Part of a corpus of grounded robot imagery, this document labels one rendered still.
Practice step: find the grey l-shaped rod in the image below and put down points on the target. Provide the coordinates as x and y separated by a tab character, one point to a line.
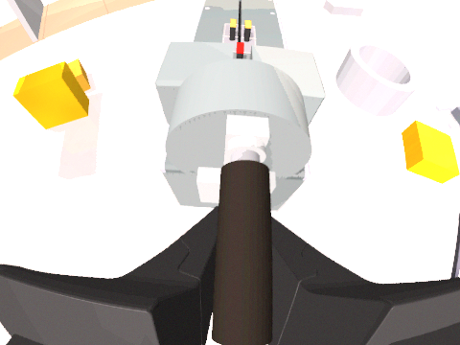
456	260

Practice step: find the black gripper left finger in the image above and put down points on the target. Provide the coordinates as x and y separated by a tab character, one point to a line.
167	300

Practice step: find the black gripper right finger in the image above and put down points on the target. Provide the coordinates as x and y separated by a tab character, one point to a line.
319	302

